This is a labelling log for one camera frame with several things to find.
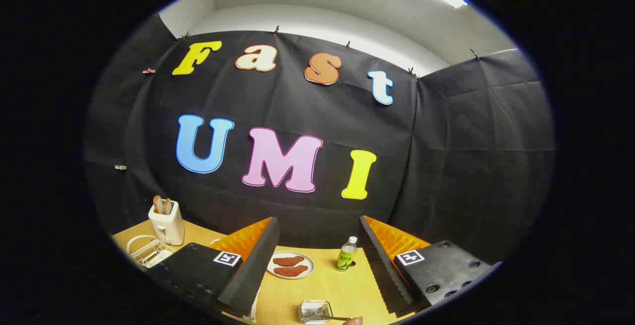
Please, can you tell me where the white toaster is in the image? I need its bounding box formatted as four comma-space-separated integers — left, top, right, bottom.
148, 201, 185, 246

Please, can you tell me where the green label drink bottle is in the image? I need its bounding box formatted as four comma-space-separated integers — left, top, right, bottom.
335, 236, 358, 271

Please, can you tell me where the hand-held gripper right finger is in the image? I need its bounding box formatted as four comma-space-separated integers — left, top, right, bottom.
359, 215, 503, 317

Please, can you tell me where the metal spoon with wooden handle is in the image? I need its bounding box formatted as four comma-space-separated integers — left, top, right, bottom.
310, 310, 352, 323

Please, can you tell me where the black backdrop cloth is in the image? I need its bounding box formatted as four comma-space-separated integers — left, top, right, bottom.
84, 12, 555, 266

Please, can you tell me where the white oval plate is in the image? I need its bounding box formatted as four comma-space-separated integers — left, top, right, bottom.
267, 251, 316, 280

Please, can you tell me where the white wire dish rack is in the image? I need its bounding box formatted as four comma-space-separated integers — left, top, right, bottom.
127, 235, 259, 325

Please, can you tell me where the metal wire basket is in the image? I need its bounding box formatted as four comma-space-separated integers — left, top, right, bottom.
299, 300, 334, 325

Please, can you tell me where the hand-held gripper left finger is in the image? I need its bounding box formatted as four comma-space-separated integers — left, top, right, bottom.
147, 217, 280, 318

